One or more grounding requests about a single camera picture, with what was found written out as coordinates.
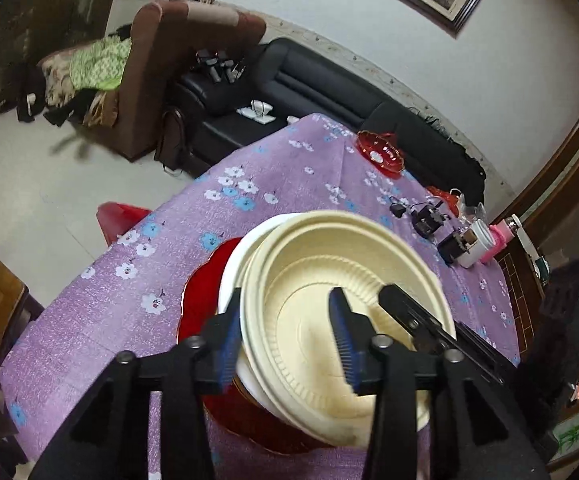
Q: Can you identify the large red glass plate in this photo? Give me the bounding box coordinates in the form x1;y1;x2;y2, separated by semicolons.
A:
176;237;327;455

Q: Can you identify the cream plastic bowl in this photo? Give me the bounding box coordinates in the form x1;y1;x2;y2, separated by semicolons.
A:
227;210;455;448

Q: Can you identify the white paper bowl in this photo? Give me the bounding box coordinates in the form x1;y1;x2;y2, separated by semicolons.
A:
216;212;301;419

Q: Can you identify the dark jar with cork lid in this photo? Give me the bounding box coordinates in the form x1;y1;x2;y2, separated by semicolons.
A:
437;230;468;266

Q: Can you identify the white plastic jar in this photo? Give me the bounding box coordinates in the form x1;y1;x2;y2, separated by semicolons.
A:
457;219;495;269

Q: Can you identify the small black jar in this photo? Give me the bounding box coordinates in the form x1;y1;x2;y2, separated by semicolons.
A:
411;202;446;240

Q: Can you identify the pink thermos with knit sleeve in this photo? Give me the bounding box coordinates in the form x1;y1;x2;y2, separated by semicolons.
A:
480;214;521;264

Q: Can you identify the purple floral tablecloth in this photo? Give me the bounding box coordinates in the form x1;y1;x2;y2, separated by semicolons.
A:
0;114;521;460

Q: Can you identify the small red glass dish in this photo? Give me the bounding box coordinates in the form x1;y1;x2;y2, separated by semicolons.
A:
355;130;404;179

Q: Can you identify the black leather sofa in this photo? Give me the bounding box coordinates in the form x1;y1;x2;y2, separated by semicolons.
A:
162;38;487;206

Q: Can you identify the green floral blanket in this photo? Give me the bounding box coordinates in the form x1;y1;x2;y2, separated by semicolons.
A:
69;36;132;91

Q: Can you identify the brown armchair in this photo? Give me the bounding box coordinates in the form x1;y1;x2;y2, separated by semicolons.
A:
40;0;266;162

